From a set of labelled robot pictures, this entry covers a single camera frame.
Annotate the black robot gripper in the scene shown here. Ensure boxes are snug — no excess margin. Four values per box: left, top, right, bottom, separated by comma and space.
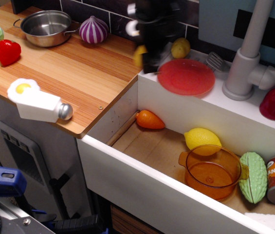
126, 17, 181, 74

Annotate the yellow toy corn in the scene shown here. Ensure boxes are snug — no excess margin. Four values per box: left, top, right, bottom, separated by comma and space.
133, 45, 147, 67

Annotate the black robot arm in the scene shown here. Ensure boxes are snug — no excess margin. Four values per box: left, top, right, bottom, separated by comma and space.
126, 0, 189, 74

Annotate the red plastic plate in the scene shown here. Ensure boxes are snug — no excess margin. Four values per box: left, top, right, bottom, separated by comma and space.
157, 59, 216, 96

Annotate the yellow toy potato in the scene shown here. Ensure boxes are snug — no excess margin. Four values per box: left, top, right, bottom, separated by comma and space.
171, 38, 191, 59

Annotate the orange toy carrot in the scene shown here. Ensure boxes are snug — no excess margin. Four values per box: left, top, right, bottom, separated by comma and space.
135, 110, 165, 129

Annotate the grey toy spatula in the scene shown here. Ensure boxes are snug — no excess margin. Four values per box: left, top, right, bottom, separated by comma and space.
206, 52, 230, 73

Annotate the purple striped toy onion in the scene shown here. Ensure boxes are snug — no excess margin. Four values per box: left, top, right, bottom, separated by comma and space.
79, 16, 109, 44

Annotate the grey toy faucet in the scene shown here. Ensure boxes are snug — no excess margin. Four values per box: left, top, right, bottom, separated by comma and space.
222, 0, 275, 101

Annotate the yellow toy lemon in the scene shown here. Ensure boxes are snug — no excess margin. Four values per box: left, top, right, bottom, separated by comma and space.
184, 128, 221, 156

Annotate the white toy sink basin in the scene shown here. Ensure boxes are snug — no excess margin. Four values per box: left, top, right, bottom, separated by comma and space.
76, 41, 275, 234

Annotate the steel pot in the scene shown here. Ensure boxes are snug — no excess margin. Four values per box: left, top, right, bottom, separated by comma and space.
13, 10, 81, 48

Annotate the white salt shaker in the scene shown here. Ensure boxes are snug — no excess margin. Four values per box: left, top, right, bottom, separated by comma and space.
16, 88, 73, 123

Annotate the orange transparent plastic pot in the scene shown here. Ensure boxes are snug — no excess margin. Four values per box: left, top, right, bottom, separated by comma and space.
179, 144, 249, 201

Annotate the toy fried egg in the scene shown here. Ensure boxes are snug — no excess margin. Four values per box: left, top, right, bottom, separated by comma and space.
7, 78, 40, 102

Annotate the red toy bell pepper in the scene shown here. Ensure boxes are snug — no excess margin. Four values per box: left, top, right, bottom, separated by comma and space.
0, 39, 21, 66

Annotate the grey toy oven door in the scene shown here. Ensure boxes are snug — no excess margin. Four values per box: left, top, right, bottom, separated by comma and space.
0, 121, 53, 195

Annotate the green toy bitter gourd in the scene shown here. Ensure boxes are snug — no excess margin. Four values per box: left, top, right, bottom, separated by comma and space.
239, 152, 267, 204

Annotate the blue clamp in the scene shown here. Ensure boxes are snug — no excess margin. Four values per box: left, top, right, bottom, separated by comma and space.
0, 167, 27, 197

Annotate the white foam piece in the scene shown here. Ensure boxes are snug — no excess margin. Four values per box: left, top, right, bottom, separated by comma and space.
244, 213, 275, 231

